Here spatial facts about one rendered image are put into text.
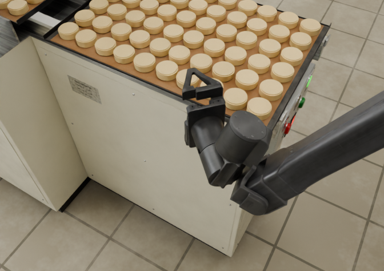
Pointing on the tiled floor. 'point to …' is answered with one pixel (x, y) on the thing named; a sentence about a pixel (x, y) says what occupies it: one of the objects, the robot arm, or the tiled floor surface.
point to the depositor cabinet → (36, 122)
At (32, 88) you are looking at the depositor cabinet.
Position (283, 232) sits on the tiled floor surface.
